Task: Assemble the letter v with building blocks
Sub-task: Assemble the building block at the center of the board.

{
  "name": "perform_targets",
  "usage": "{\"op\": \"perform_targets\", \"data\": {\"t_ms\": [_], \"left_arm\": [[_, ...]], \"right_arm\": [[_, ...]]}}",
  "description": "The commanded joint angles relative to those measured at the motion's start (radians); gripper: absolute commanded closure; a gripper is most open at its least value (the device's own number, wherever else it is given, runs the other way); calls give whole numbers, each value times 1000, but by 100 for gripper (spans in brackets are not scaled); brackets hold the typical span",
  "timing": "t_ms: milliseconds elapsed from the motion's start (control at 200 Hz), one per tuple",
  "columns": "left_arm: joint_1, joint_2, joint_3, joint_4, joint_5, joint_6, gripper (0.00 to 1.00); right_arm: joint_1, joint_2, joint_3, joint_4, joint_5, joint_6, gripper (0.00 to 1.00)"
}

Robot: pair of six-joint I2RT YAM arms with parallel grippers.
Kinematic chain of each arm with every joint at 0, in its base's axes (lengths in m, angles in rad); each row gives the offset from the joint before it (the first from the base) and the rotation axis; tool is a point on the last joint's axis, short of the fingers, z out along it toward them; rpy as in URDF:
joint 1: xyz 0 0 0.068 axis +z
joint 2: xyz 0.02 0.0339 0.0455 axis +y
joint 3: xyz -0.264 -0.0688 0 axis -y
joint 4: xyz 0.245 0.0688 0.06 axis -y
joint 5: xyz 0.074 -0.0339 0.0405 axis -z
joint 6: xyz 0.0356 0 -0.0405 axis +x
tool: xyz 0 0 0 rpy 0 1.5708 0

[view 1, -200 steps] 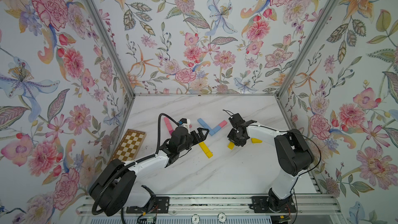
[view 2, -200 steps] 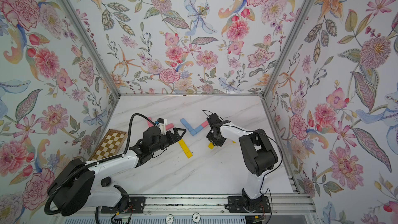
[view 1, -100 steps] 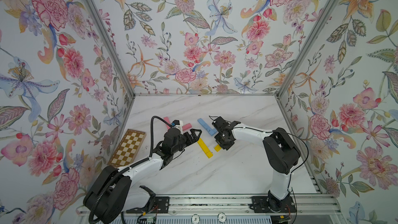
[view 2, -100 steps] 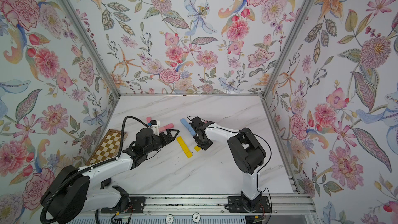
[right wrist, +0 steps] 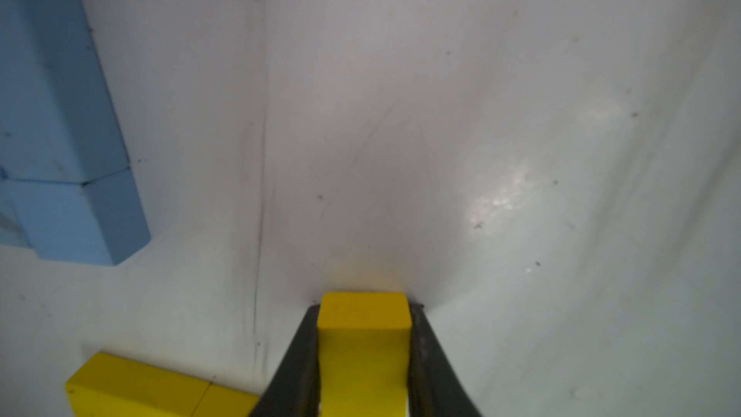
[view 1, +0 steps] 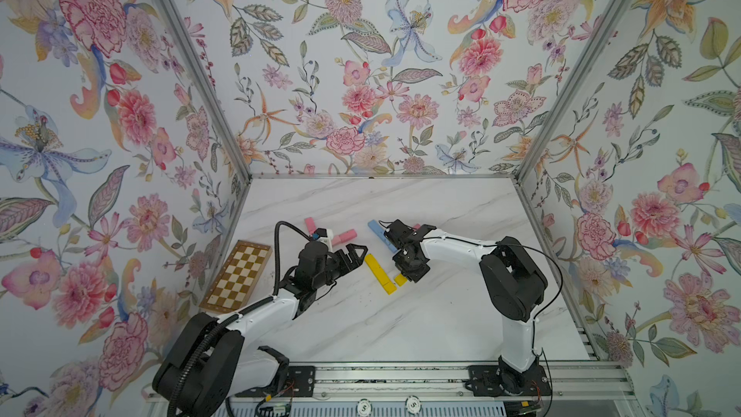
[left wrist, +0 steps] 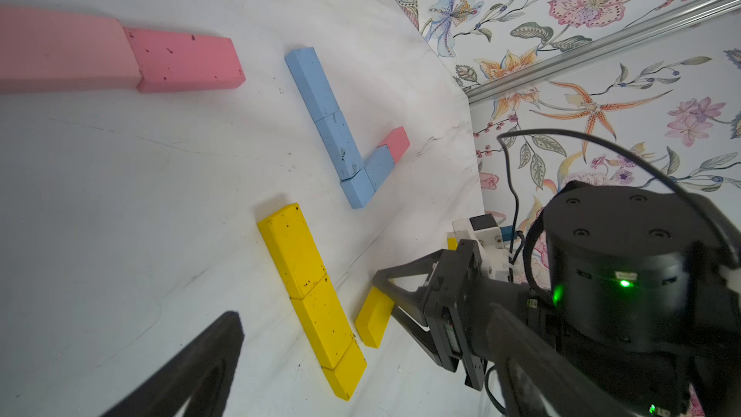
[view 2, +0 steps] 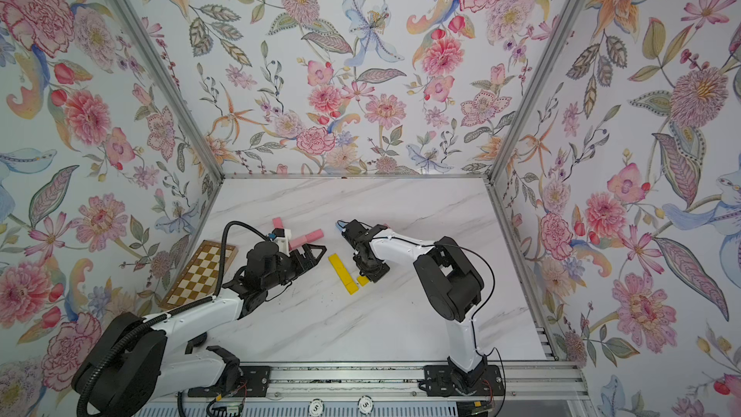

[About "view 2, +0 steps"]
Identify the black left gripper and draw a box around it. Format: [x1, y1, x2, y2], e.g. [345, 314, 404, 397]
[262, 245, 328, 292]

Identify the pink rectangular block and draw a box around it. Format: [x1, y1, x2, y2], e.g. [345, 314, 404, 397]
[289, 229, 324, 250]

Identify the yellow rectangular block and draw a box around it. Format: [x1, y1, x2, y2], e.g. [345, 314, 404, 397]
[339, 272, 359, 295]

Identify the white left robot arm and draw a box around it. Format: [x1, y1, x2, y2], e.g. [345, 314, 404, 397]
[73, 241, 327, 416]

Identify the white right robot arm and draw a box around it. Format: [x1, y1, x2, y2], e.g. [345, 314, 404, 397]
[337, 220, 487, 394]

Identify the wooden chessboard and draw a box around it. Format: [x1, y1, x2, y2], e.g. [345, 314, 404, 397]
[159, 241, 221, 310]

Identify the black corrugated cable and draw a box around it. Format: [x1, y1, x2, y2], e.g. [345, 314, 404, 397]
[212, 220, 273, 297]

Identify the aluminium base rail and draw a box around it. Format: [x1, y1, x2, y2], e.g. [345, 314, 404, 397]
[154, 359, 589, 403]

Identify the aluminium frame post right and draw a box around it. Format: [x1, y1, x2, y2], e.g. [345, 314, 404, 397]
[487, 0, 586, 185]

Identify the aluminium frame post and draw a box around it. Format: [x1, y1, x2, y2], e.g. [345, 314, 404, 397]
[487, 0, 586, 185]
[109, 0, 225, 187]

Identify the aluminium frame post left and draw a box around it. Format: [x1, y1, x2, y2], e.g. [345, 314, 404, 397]
[109, 0, 225, 187]

